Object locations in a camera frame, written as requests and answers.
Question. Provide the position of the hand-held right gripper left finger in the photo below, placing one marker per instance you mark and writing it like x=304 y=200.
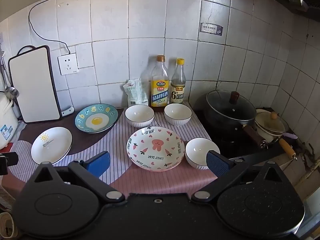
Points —
x=100 y=163

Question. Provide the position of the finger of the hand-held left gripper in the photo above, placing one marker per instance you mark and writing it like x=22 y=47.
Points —
x=8 y=158

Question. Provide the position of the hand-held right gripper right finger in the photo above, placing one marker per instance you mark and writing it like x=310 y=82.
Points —
x=217 y=165

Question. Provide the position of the white ribbed bowl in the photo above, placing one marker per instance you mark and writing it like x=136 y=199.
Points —
x=139 y=115
x=197 y=152
x=178 y=114

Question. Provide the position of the blue egg print plate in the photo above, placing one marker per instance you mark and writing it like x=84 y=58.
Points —
x=96 y=120

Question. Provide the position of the pink bear print plate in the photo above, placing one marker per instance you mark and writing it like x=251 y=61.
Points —
x=155 y=148

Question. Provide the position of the black stove top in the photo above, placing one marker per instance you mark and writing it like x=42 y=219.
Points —
x=225 y=145

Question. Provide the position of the pink striped tablecloth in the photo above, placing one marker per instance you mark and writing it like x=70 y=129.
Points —
x=112 y=140

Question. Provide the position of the black wok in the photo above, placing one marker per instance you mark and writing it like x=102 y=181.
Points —
x=225 y=127

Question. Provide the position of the white rice cooker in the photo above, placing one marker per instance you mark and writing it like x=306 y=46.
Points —
x=6 y=120

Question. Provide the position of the white sun print plate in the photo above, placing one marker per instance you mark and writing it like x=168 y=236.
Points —
x=51 y=146

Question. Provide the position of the cream enamel pot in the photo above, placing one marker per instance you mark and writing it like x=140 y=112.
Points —
x=265 y=133

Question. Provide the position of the glass wok lid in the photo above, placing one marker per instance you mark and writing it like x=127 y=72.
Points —
x=225 y=105

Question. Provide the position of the beige roll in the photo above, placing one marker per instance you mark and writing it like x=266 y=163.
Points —
x=7 y=225

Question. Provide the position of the metal ladle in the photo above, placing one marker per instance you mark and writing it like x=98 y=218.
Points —
x=12 y=91

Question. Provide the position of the cream pot lid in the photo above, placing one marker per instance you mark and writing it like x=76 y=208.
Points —
x=271 y=123

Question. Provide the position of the white cutting board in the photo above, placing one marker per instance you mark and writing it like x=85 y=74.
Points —
x=35 y=85

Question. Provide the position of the white plastic packet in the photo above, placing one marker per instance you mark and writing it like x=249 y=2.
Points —
x=135 y=92

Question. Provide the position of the yellow cap vinegar bottle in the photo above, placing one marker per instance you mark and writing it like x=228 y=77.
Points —
x=178 y=90

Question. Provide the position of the yellowish pipe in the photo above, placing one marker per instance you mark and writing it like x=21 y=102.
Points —
x=310 y=171

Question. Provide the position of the yellow label cooking wine bottle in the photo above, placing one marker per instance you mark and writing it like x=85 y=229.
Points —
x=160 y=90

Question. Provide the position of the white wall socket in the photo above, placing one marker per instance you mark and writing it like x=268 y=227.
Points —
x=68 y=63

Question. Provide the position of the wall sticker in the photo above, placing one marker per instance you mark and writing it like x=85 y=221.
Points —
x=211 y=30

